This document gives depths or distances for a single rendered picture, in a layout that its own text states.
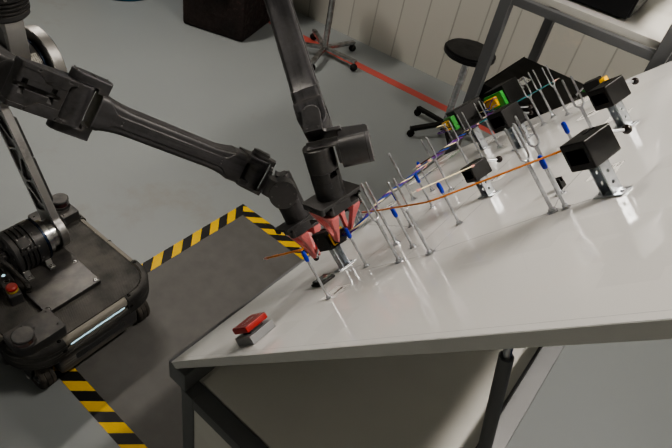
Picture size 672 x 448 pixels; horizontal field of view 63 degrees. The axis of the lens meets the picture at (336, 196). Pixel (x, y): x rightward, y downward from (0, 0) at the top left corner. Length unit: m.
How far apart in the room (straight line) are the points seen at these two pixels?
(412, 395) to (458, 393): 0.12
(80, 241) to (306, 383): 1.35
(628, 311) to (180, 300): 2.12
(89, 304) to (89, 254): 0.25
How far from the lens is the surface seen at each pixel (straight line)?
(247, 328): 1.01
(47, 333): 2.11
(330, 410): 1.32
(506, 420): 1.19
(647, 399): 2.85
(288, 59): 1.13
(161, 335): 2.38
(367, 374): 1.38
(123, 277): 2.27
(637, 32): 1.75
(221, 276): 2.56
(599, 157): 0.79
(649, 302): 0.54
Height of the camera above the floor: 1.94
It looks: 40 degrees down
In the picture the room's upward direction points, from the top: 12 degrees clockwise
